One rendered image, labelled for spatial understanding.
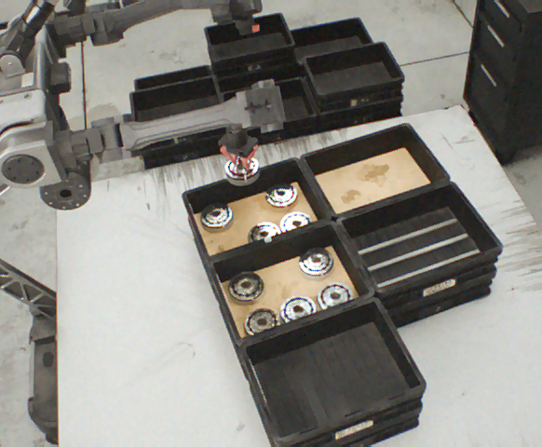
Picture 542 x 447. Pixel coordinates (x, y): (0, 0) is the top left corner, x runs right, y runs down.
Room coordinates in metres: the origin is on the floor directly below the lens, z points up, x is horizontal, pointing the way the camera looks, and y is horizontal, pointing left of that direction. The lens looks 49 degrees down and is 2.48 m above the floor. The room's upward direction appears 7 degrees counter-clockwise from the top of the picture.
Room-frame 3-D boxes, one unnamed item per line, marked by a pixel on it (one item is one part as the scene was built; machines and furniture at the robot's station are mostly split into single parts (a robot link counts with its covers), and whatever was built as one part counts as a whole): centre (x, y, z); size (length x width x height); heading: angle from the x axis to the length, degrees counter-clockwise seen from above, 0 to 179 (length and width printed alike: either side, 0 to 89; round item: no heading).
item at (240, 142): (1.52, 0.07, 1.15); 0.10 x 0.07 x 0.07; 53
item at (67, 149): (1.22, 0.43, 1.45); 0.09 x 0.08 x 0.12; 7
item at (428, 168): (1.55, -0.34, 0.87); 0.40 x 0.30 x 0.11; 104
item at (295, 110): (2.48, -0.05, 0.31); 0.40 x 0.30 x 0.34; 97
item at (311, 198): (1.45, 0.05, 0.87); 0.40 x 0.30 x 0.11; 104
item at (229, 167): (1.52, 0.07, 1.03); 0.10 x 0.10 x 0.01
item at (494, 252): (1.26, -0.41, 0.92); 0.40 x 0.30 x 0.02; 104
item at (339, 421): (0.87, -0.10, 0.92); 0.40 x 0.30 x 0.02; 104
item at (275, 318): (1.07, 0.06, 0.86); 0.10 x 0.10 x 0.01
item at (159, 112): (2.43, 0.35, 0.37); 0.40 x 0.30 x 0.45; 97
